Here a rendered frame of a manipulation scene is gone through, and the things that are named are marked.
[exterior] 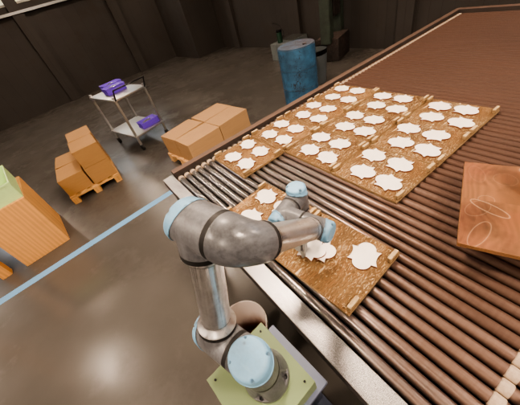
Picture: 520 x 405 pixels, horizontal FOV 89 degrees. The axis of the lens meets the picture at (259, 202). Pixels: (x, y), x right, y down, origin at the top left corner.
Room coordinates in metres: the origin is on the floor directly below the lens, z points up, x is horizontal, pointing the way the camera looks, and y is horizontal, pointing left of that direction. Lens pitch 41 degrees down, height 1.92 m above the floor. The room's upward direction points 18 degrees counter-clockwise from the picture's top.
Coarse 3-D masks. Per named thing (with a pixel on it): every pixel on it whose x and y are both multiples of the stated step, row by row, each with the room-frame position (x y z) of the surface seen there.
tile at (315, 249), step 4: (316, 240) 0.74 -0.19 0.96; (308, 244) 0.73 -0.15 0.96; (312, 244) 0.72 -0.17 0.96; (316, 244) 0.71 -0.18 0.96; (320, 244) 0.71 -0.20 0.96; (308, 248) 0.71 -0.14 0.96; (312, 248) 0.70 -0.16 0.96; (316, 248) 0.69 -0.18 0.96; (320, 248) 0.69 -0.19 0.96; (324, 248) 0.68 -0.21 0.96; (308, 252) 0.69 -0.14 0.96; (312, 252) 0.68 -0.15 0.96; (316, 252) 0.67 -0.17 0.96; (320, 252) 0.67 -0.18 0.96; (324, 252) 0.66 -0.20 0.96; (308, 256) 0.67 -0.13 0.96; (312, 256) 0.66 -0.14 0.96; (316, 256) 0.66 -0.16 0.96; (320, 256) 0.65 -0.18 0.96; (312, 260) 0.65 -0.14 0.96
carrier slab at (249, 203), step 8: (256, 192) 1.23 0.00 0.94; (280, 192) 1.16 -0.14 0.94; (248, 200) 1.18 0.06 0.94; (256, 200) 1.16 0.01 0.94; (280, 200) 1.10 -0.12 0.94; (232, 208) 1.16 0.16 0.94; (240, 208) 1.13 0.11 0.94; (248, 208) 1.11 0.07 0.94; (256, 208) 1.09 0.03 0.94; (264, 208) 1.07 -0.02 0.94; (272, 208) 1.05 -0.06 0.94; (264, 216) 1.01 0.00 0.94
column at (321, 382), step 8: (272, 328) 0.46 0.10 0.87; (280, 336) 0.43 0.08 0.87; (288, 344) 0.39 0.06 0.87; (296, 352) 0.36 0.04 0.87; (296, 360) 0.33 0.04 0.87; (304, 360) 0.32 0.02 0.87; (304, 368) 0.30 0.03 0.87; (312, 368) 0.29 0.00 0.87; (312, 376) 0.27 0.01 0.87; (320, 376) 0.26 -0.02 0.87; (320, 384) 0.24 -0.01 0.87; (320, 392) 0.22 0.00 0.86; (312, 400) 0.21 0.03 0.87; (320, 400) 0.37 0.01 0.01; (328, 400) 0.36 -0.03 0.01
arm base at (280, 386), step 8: (272, 352) 0.33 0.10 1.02; (280, 360) 0.30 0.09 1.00; (280, 368) 0.28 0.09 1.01; (288, 368) 0.29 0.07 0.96; (280, 376) 0.26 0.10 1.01; (288, 376) 0.27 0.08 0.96; (280, 384) 0.24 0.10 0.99; (288, 384) 0.25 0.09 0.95; (248, 392) 0.25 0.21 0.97; (256, 392) 0.24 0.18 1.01; (264, 392) 0.23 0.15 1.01; (272, 392) 0.23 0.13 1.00; (280, 392) 0.23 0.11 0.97; (256, 400) 0.23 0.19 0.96; (264, 400) 0.22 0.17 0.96; (272, 400) 0.22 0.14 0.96
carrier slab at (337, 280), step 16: (336, 224) 0.81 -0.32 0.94; (336, 240) 0.72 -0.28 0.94; (352, 240) 0.70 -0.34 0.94; (368, 240) 0.67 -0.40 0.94; (288, 256) 0.72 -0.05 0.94; (336, 256) 0.64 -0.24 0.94; (384, 256) 0.58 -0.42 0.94; (304, 272) 0.62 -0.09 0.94; (320, 272) 0.59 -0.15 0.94; (336, 272) 0.57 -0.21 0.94; (352, 272) 0.55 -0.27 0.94; (368, 272) 0.53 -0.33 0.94; (384, 272) 0.51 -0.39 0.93; (320, 288) 0.53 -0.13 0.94; (336, 288) 0.51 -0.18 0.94; (352, 288) 0.49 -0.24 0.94; (368, 288) 0.47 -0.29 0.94; (336, 304) 0.45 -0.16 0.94
